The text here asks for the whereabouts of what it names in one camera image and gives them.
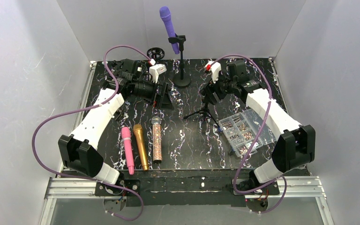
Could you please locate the tripod stand with clip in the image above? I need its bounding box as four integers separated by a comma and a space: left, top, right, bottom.
183, 102, 221, 130

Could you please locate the glitter rhinestone microphone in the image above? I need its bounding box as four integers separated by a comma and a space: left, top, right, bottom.
151, 116, 163, 164

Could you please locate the round base clip stand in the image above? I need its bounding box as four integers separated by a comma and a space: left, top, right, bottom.
168, 34, 191, 88

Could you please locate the gold microphone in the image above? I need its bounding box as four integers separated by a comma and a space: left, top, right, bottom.
133, 124, 149, 171

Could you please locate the tripod shock mount stand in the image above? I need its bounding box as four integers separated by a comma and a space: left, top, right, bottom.
146, 47, 165, 61

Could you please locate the round base shock mount stand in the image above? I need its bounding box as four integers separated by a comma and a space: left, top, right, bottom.
110, 59, 125, 77

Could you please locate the pink microphone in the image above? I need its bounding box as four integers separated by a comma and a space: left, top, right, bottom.
121, 127, 135, 175

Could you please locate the purple microphone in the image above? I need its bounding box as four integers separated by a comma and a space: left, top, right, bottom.
159, 6, 180, 54

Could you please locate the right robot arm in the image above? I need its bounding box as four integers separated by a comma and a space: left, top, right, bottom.
201, 60, 316, 186

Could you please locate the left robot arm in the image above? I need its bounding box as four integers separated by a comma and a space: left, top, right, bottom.
58, 59, 173, 184

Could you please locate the clear plastic screw box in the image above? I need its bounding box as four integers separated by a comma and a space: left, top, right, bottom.
218, 109, 276, 159

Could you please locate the black front mounting bar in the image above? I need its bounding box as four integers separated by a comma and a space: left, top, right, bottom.
60, 167, 309, 208

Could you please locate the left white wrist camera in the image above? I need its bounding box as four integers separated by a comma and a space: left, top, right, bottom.
149, 64, 167, 83

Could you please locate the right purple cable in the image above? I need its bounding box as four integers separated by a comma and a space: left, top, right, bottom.
209, 54, 288, 215

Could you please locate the purple cable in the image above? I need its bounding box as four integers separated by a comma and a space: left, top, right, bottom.
31, 45, 157, 222
209, 54, 288, 215

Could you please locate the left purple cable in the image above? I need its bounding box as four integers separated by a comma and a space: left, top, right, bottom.
31, 45, 157, 222

